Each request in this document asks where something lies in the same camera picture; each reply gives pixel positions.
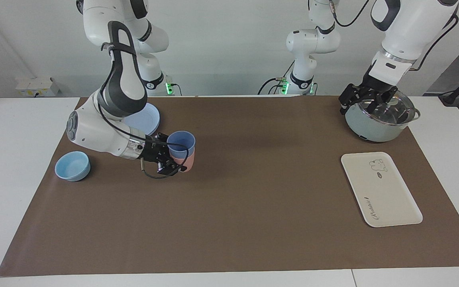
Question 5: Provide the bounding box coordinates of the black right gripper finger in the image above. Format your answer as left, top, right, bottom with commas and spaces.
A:
339, 83, 360, 116
368, 89, 397, 114

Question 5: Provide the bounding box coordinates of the blue plastic cup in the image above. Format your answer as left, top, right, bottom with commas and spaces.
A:
167, 131, 196, 158

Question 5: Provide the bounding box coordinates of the pink plastic cup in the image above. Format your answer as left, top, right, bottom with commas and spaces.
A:
173, 149, 196, 173

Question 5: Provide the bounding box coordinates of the cream rabbit print tray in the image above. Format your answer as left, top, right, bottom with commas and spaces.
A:
341, 151, 423, 228

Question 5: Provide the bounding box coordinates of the glass pot lid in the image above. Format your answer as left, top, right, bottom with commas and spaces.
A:
353, 91, 416, 126

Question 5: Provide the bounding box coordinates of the pale blue plate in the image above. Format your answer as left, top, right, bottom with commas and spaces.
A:
124, 102, 161, 136

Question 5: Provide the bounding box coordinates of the pale green electric pot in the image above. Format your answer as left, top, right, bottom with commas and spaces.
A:
344, 91, 421, 143

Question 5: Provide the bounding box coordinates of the light blue bowl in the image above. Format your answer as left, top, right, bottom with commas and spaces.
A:
55, 151, 91, 182

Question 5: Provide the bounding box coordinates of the brown table mat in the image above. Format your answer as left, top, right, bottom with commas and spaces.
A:
0, 96, 459, 277

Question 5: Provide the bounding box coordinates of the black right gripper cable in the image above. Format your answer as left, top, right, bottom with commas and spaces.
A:
98, 40, 188, 179

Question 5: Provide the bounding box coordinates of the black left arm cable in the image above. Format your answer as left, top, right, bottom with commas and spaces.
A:
329, 0, 459, 71

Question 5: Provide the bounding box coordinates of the black base cable bundle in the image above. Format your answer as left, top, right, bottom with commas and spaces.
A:
257, 60, 298, 95

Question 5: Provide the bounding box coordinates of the white wall socket box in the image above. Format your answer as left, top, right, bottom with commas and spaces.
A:
15, 77, 61, 97

